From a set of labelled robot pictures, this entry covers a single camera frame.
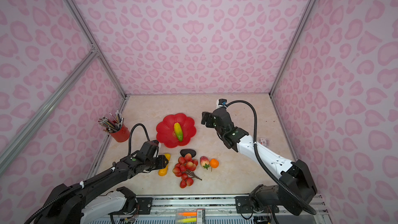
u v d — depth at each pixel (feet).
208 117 2.32
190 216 2.32
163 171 2.63
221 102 2.27
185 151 2.89
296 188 1.32
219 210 2.37
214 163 2.73
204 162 2.74
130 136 2.21
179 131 3.12
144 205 2.38
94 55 2.93
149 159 2.29
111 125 2.89
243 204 2.45
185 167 2.63
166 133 3.28
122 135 3.03
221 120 1.90
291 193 1.17
